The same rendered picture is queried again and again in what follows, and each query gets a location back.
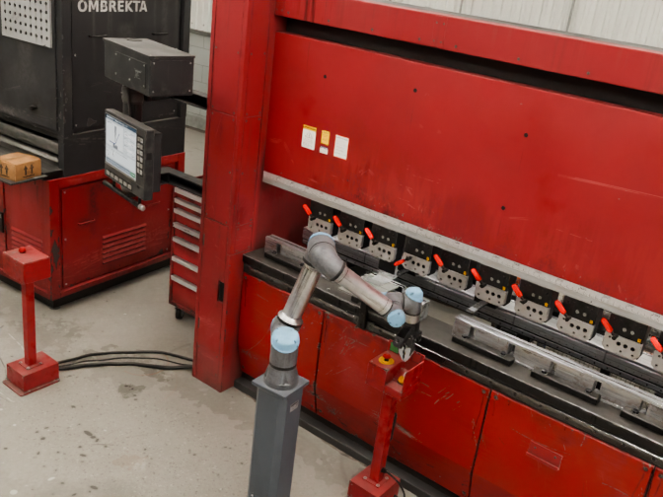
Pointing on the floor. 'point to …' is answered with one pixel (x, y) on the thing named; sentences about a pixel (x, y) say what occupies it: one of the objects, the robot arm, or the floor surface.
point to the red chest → (184, 251)
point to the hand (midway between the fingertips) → (404, 359)
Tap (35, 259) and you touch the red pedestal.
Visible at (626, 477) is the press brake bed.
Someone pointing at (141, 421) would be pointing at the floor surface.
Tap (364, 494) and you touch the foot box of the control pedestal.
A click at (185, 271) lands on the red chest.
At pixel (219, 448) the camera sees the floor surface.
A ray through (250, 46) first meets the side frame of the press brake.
